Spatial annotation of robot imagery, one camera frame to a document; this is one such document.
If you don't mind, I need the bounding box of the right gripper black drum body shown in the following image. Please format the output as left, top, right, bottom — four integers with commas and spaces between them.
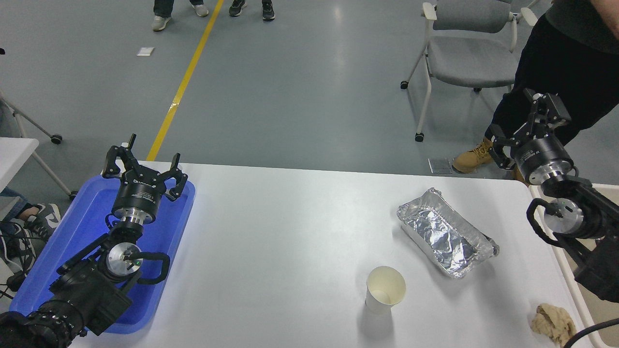
513, 131, 572, 177

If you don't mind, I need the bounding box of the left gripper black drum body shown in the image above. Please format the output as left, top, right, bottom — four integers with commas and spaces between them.
112, 174, 166, 217

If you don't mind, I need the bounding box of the white paper cup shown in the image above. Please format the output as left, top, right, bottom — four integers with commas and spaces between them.
365, 266, 407, 316

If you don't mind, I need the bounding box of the person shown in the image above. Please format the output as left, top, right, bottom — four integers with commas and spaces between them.
0, 188, 62, 290
228, 0, 276, 21
452, 0, 619, 185
152, 0, 209, 32

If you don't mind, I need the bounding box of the blue plastic tray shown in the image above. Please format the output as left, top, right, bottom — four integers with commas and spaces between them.
9, 174, 196, 335

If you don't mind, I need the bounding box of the white side table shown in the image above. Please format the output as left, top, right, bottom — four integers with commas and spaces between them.
0, 89, 79, 201

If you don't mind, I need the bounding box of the crumpled foil tray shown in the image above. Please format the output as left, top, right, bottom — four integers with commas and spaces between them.
397, 188, 500, 279

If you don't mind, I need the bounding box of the large pale bin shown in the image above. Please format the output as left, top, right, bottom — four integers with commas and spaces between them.
530, 183, 619, 348

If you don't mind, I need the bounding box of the crumpled tan paper ball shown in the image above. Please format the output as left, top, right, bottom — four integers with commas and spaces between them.
531, 303, 577, 348

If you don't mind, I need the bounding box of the grey chair with white frame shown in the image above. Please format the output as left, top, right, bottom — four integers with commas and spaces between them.
400, 0, 538, 142

